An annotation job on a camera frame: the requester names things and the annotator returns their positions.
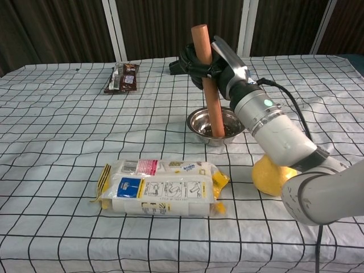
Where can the white yellow paper towel pack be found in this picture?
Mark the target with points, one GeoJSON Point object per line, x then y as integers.
{"type": "Point", "coordinates": [159, 190]}

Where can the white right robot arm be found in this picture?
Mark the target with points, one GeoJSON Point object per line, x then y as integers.
{"type": "Point", "coordinates": [284, 139]}

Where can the brown chocolate snack packet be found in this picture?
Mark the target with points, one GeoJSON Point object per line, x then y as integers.
{"type": "Point", "coordinates": [123, 78]}

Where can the yellow pear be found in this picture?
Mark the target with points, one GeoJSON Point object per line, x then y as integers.
{"type": "Point", "coordinates": [267, 179]}

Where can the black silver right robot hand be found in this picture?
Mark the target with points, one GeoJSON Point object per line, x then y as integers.
{"type": "Point", "coordinates": [231, 64]}

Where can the white checked tablecloth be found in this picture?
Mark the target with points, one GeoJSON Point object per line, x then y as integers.
{"type": "Point", "coordinates": [85, 128]}

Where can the stainless steel bowl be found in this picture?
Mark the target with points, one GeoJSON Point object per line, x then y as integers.
{"type": "Point", "coordinates": [202, 125]}

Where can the black stapler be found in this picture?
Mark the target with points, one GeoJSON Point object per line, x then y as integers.
{"type": "Point", "coordinates": [175, 69]}

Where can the white partition post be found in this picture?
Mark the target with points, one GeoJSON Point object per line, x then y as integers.
{"type": "Point", "coordinates": [115, 28]}
{"type": "Point", "coordinates": [324, 25]}
{"type": "Point", "coordinates": [247, 25]}

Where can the wooden rod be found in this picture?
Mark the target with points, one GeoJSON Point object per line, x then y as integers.
{"type": "Point", "coordinates": [211, 105]}

